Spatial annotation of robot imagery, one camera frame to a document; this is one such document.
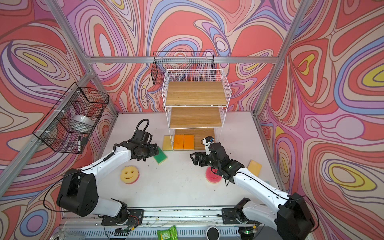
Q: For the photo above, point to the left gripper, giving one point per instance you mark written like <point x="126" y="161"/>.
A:
<point x="153" y="150"/>

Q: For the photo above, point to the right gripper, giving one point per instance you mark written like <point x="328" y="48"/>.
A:
<point x="202" y="155"/>

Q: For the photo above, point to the orange sponge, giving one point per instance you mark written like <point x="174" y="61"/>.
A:
<point x="189" y="142"/>
<point x="179" y="142"/>

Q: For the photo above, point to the yellow sponge green back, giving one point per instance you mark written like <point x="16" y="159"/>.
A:
<point x="167" y="143"/>

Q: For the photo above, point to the white wire wooden shelf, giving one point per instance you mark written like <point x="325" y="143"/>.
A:
<point x="196" y="103"/>

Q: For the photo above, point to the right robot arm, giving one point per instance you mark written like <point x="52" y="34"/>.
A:
<point x="288" y="214"/>

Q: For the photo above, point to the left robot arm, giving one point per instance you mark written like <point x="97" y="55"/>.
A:
<point x="79" y="189"/>

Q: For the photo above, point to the pink smiley sponge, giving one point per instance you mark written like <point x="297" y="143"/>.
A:
<point x="212" y="176"/>

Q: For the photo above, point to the yellow smiley sponge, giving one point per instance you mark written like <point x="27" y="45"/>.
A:
<point x="130" y="175"/>

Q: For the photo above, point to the yellow sponge right side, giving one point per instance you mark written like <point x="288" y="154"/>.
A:
<point x="255" y="168"/>

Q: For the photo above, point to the black marker in basket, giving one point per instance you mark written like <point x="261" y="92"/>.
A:
<point x="79" y="145"/>

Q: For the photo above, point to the silver bowl in basket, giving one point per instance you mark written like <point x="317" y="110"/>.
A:
<point x="84" y="120"/>

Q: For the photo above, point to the round black speaker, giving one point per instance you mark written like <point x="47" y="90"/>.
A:
<point x="212" y="233"/>

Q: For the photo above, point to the green snack packet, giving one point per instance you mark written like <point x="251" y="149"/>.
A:
<point x="168" y="234"/>

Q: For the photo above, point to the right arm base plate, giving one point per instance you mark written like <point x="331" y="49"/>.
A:
<point x="231" y="216"/>

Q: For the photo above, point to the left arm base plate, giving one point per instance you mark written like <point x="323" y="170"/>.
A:
<point x="130" y="218"/>

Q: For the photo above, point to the black wire basket left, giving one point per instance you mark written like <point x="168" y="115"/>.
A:
<point x="59" y="132"/>

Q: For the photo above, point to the black wire basket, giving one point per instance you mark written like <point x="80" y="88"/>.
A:
<point x="59" y="132"/>
<point x="180" y="60"/>

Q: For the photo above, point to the black wire basket back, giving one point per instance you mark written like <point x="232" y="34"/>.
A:
<point x="180" y="60"/>

